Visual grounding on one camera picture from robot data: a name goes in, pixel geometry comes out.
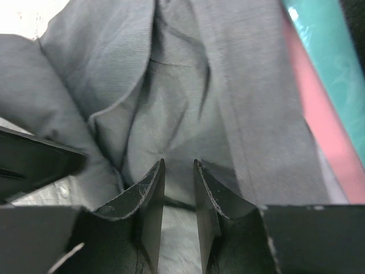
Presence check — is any grey long sleeve shirt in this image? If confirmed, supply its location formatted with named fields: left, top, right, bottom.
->
left=1, top=1, right=346, bottom=273

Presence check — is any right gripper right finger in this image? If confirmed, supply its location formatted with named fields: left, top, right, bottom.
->
left=193, top=160, right=364, bottom=273

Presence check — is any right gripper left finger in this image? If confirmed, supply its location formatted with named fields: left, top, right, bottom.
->
left=1, top=160, right=165, bottom=273

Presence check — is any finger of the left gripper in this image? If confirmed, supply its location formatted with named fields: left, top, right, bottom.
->
left=1, top=127, right=87, bottom=204

